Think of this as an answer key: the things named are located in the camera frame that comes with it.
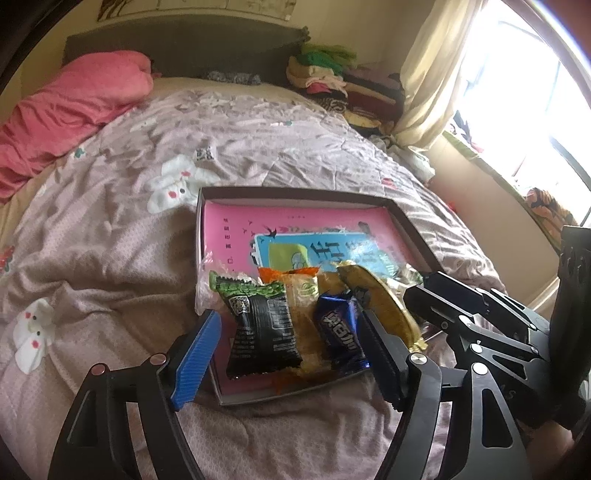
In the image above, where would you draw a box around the green label round pastry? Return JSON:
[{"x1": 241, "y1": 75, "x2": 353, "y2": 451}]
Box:
[{"x1": 394, "y1": 263, "x2": 424, "y2": 287}]

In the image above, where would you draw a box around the yellow Alpenliebe wrapper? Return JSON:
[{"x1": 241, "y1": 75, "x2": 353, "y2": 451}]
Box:
[{"x1": 337, "y1": 261, "x2": 428, "y2": 353}]

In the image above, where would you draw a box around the blue Oreo packet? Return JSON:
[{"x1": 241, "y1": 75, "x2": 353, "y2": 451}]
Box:
[{"x1": 314, "y1": 293, "x2": 369, "y2": 375}]

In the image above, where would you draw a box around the clear bag with cookie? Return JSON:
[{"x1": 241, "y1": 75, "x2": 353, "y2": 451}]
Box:
[{"x1": 194, "y1": 256, "x2": 260, "y2": 314}]

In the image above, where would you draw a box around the black green snack packet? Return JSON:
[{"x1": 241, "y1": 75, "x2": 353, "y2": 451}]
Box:
[{"x1": 218, "y1": 281, "x2": 301, "y2": 379}]

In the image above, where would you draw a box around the orange cracker packet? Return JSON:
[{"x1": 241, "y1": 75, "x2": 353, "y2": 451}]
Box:
[{"x1": 259, "y1": 267, "x2": 331, "y2": 380}]

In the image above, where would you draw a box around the light green yellow candy pack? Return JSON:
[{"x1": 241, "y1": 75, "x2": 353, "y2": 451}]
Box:
[{"x1": 269, "y1": 243, "x2": 310, "y2": 271}]

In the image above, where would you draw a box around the right hand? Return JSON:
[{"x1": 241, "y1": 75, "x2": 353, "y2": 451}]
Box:
[{"x1": 518, "y1": 420, "x2": 575, "y2": 479}]

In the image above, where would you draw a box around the orange patterned cushion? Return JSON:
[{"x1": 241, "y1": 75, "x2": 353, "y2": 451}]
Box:
[{"x1": 525, "y1": 188, "x2": 578, "y2": 243}]

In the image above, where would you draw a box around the dark shallow cardboard tray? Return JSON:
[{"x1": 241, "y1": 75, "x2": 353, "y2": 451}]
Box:
[{"x1": 195, "y1": 187, "x2": 441, "y2": 406}]

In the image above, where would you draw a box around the pink and blue book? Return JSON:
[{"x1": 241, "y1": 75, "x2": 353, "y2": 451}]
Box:
[{"x1": 195, "y1": 199, "x2": 439, "y2": 405}]

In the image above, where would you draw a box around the lilac floral quilt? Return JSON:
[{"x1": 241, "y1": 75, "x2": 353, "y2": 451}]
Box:
[{"x1": 1, "y1": 88, "x2": 503, "y2": 479}]

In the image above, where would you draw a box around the stack of folded clothes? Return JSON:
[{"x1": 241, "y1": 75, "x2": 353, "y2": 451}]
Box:
[{"x1": 286, "y1": 42, "x2": 405, "y2": 137}]

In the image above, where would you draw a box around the cream curtain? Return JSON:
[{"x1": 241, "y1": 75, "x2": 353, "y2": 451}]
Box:
[{"x1": 394, "y1": 0, "x2": 486, "y2": 150}]

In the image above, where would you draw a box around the pink duvet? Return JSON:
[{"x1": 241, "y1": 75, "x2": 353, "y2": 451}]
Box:
[{"x1": 1, "y1": 50, "x2": 153, "y2": 203}]

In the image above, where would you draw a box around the dark patterned pillow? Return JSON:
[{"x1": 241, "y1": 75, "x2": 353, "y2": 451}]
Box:
[{"x1": 204, "y1": 70, "x2": 262, "y2": 86}]

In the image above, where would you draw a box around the dark grey headboard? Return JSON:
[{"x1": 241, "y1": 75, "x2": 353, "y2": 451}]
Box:
[{"x1": 62, "y1": 15, "x2": 310, "y2": 86}]

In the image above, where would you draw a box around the triptych wall painting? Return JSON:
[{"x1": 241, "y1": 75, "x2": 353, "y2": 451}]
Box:
[{"x1": 97, "y1": 0, "x2": 297, "y2": 21}]

